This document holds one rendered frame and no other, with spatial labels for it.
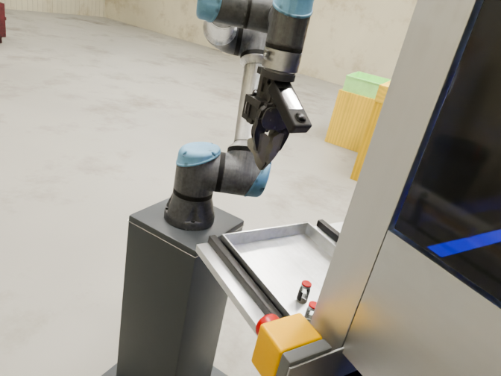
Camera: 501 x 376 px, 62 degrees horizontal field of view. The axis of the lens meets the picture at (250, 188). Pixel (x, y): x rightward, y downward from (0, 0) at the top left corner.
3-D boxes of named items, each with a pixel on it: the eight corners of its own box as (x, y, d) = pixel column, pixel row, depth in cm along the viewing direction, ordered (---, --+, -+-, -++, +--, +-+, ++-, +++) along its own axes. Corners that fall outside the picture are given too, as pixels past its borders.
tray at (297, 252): (402, 319, 86) (408, 306, 85) (306, 354, 73) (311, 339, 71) (305, 233, 112) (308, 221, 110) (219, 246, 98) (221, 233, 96)
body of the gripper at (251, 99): (268, 120, 95) (279, 67, 90) (289, 133, 88) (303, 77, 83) (239, 119, 91) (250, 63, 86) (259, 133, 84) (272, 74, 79)
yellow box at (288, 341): (319, 385, 57) (333, 347, 54) (277, 403, 54) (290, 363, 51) (288, 345, 63) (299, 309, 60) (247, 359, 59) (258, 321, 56)
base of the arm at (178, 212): (153, 215, 122) (156, 185, 118) (185, 200, 134) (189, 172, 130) (193, 236, 116) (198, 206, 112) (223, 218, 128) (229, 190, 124)
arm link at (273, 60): (309, 55, 81) (276, 51, 77) (303, 78, 83) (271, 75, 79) (288, 48, 87) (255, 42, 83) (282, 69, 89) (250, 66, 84)
